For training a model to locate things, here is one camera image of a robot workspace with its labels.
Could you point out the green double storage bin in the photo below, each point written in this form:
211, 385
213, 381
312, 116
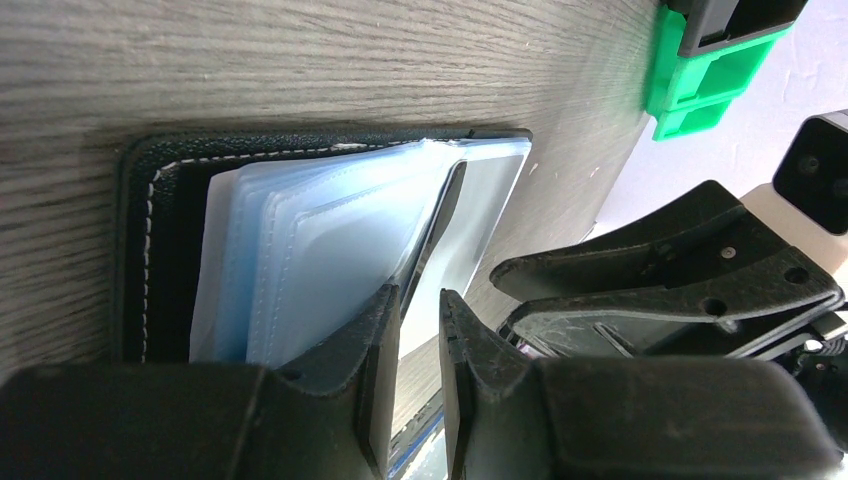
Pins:
690, 95

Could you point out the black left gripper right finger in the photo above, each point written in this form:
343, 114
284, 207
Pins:
508, 416

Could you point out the black storage bin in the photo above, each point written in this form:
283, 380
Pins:
711, 25

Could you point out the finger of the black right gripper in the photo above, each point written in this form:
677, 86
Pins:
703, 234

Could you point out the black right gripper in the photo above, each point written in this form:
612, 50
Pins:
758, 311

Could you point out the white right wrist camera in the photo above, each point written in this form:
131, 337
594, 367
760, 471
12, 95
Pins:
805, 203

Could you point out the grey credit card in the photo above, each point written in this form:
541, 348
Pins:
487, 187

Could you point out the black card holder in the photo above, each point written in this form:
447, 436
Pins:
255, 246

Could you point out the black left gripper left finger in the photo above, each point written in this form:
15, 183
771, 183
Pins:
325, 415

